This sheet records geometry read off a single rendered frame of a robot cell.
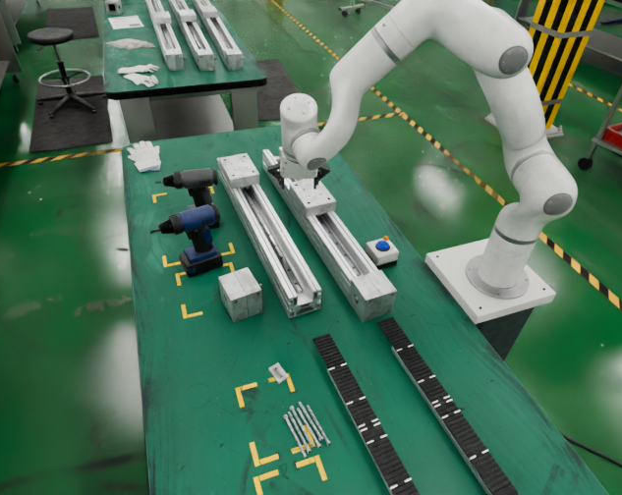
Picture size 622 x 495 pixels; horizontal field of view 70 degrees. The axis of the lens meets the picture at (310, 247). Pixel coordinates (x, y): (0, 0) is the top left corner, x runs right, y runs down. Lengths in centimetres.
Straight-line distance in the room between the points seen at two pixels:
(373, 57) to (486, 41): 21
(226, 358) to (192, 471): 29
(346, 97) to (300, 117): 11
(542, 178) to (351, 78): 52
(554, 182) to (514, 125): 17
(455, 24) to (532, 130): 31
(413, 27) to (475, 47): 12
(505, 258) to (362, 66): 69
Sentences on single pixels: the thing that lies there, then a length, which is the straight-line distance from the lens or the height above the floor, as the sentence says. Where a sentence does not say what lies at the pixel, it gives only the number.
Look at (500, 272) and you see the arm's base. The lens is 141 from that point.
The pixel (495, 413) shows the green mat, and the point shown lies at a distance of 123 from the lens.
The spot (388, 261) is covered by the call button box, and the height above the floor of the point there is 81.
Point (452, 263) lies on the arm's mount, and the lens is 149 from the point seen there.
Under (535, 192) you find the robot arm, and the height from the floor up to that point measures 120.
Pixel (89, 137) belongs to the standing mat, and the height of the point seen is 1.
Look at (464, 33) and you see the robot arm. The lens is 99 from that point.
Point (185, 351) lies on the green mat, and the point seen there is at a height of 78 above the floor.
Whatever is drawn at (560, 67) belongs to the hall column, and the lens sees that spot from 430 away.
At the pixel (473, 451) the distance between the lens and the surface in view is 112.
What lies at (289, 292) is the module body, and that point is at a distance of 124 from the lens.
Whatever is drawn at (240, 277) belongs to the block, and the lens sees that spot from 127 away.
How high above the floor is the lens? 177
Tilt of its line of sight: 41 degrees down
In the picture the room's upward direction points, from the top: 3 degrees clockwise
